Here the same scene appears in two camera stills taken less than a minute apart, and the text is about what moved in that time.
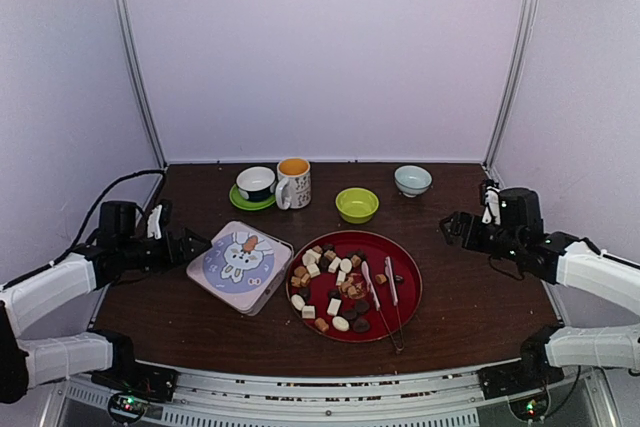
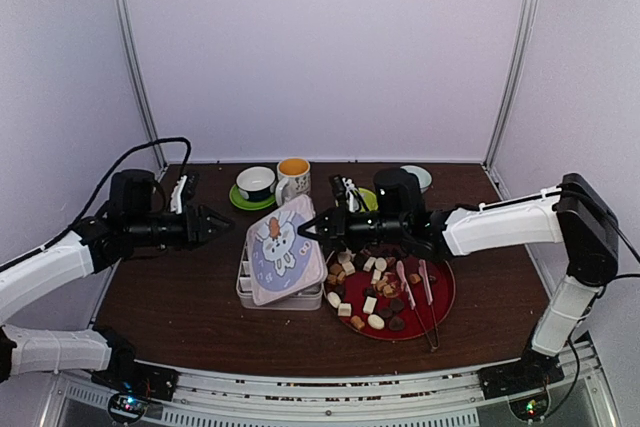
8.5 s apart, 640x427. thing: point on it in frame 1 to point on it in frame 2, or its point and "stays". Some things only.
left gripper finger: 194,248 to 217,228
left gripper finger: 195,242 to 213,218
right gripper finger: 450,237 to 315,232
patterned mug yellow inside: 294,185 stays
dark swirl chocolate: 333,293 to 370,291
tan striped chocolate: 321,323 to 357,321
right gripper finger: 450,223 to 315,227
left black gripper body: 176,259 to 192,237
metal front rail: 219,398 stays
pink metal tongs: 391,281 to 421,266
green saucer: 246,204 stays
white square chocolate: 334,306 to 370,304
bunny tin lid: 245,266 to 280,258
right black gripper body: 472,240 to 339,232
